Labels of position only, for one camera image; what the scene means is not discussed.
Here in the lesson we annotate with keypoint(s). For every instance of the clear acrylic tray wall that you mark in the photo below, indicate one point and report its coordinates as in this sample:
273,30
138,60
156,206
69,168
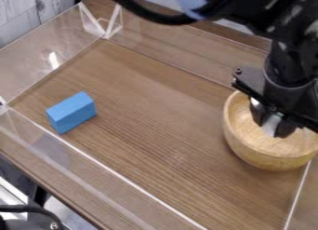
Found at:
148,165

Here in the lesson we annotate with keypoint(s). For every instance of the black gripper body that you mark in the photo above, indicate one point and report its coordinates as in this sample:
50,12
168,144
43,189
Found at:
297,102

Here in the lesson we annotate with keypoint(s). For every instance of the brown wooden bowl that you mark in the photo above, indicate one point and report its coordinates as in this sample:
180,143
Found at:
265,152

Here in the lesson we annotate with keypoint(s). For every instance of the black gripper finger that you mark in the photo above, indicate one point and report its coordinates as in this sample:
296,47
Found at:
258,111
285,126

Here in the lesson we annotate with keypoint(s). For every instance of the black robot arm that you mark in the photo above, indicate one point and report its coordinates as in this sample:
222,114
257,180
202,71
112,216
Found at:
285,21

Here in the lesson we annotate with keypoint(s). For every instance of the blue foam block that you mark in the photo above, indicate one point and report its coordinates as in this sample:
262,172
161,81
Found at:
71,112

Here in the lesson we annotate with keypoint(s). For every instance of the green white dry-erase marker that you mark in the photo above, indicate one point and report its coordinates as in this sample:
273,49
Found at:
272,123

